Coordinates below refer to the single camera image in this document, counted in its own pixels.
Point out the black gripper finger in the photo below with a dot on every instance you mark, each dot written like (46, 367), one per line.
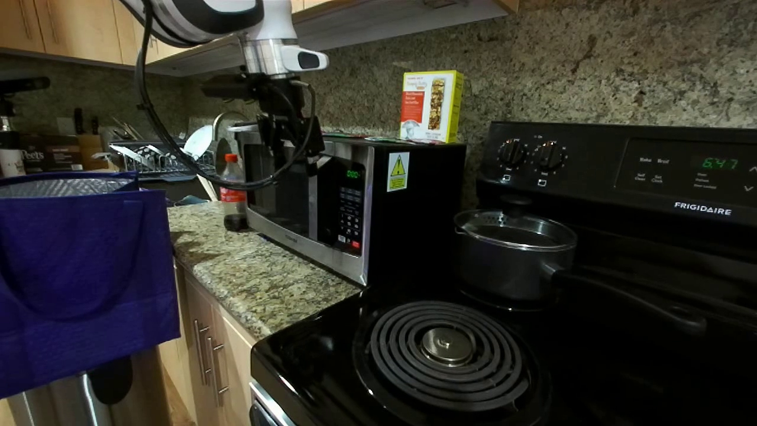
(267, 132)
(307, 138)

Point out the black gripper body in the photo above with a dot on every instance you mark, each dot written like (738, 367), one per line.
(285, 98)

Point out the steel framed microwave door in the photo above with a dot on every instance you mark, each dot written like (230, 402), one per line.
(273, 211)

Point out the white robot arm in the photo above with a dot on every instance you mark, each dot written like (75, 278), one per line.
(213, 15)

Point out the yellow green microwave sticker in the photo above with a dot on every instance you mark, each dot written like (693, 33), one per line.
(397, 170)

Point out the black microwave body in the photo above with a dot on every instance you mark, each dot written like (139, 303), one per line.
(416, 227)

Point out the cola bottle with red cap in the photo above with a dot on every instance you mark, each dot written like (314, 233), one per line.
(232, 192)

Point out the white plate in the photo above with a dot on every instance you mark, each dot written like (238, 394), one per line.
(198, 142)

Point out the metal dish rack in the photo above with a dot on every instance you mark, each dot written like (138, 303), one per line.
(150, 157)

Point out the yellow food box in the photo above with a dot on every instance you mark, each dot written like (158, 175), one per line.
(432, 108)

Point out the wooden knife block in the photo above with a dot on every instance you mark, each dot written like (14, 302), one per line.
(87, 142)

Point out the black stove knob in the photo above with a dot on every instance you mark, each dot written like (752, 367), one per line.
(550, 157)
(511, 151)

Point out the wooden upper cabinet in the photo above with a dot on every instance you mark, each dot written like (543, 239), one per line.
(71, 26)

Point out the wooden cabinet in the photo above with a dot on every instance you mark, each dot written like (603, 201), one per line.
(71, 26)
(232, 370)

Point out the wooden lower cabinet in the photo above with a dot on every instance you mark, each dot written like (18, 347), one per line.
(232, 370)

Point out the blue fabric bag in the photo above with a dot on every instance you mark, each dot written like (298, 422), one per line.
(79, 284)

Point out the black coil burner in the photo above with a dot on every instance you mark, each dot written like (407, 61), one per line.
(449, 356)

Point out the stainless steel trash can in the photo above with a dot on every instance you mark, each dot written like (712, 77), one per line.
(48, 402)

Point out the black electric stove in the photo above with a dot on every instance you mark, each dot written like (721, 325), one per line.
(629, 362)

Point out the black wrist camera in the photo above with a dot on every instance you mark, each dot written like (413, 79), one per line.
(230, 85)

